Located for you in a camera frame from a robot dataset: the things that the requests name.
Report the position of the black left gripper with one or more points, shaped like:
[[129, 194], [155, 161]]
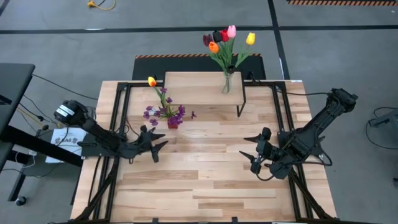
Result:
[[140, 149]]

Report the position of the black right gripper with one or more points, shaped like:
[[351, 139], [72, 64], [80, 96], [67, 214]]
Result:
[[267, 152]]

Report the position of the purple artificial flower bunch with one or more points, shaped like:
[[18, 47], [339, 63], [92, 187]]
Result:
[[174, 120]]

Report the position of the yellow-orange artificial tulip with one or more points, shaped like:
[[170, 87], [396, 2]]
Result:
[[152, 81]]

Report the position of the clear glass vase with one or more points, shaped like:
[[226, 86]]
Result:
[[227, 87]]

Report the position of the orange artificial tulip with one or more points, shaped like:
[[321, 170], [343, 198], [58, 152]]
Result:
[[213, 47]]

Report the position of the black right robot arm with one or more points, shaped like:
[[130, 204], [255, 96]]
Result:
[[320, 121]]

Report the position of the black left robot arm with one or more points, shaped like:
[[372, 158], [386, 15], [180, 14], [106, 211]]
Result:
[[99, 133]]

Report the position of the wooden shelf with black legs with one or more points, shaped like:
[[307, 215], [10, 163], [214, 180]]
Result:
[[192, 88]]

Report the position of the red glass vase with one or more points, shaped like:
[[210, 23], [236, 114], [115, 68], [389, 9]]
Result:
[[172, 125]]

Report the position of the black table clamp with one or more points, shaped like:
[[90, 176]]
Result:
[[234, 220], [155, 220]]

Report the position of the black floor mat striped edge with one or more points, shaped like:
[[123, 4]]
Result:
[[174, 67]]

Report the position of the white printed paper sheet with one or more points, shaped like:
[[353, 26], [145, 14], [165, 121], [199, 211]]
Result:
[[59, 154]]

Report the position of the black desk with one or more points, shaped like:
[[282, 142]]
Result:
[[15, 84]]

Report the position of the floor mat with hazard stripe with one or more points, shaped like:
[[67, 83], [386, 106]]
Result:
[[342, 2]]

